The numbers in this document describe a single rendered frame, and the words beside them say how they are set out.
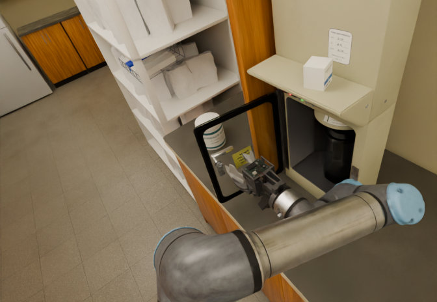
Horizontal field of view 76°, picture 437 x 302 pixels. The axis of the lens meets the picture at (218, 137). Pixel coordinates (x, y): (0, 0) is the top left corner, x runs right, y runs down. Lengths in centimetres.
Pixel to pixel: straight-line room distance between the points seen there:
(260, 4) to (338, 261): 84
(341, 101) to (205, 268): 45
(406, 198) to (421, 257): 54
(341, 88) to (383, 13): 17
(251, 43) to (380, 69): 37
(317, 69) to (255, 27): 28
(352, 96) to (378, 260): 59
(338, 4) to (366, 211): 42
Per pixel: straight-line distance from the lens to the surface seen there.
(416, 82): 121
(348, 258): 107
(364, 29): 68
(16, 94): 551
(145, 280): 227
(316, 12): 74
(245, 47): 88
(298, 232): 49
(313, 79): 70
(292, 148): 111
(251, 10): 87
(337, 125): 89
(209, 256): 44
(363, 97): 69
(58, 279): 267
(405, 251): 113
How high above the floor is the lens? 190
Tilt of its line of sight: 40 degrees down
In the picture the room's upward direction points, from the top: 16 degrees counter-clockwise
